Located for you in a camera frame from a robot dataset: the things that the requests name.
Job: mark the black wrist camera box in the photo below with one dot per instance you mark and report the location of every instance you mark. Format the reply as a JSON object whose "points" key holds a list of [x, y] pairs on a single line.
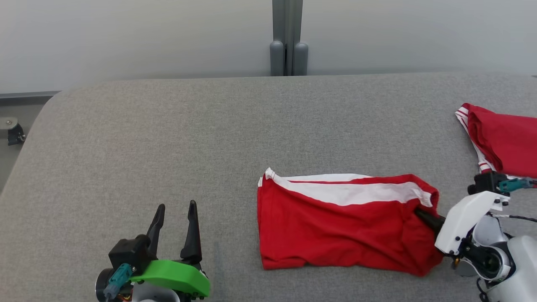
{"points": [[486, 182], [130, 251]]}

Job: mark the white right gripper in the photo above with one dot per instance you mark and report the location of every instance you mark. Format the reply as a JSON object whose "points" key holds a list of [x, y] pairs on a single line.
{"points": [[461, 222]]}

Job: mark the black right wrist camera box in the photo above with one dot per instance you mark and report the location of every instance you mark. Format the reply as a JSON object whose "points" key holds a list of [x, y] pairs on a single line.
{"points": [[486, 182]]}

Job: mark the grey partition post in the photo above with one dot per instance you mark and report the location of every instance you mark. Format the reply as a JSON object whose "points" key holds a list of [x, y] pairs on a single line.
{"points": [[277, 58]]}

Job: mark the red shorts with white stripe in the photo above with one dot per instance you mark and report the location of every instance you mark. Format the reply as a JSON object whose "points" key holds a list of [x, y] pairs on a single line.
{"points": [[335, 226]]}

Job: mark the red numbered basketball jersey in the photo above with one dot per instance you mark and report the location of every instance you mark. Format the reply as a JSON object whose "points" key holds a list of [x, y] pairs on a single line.
{"points": [[503, 138]]}

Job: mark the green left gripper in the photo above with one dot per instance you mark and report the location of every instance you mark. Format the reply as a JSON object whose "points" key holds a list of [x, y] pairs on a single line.
{"points": [[176, 277]]}

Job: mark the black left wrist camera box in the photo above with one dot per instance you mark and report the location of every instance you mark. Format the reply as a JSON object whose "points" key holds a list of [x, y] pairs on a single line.
{"points": [[130, 251]]}

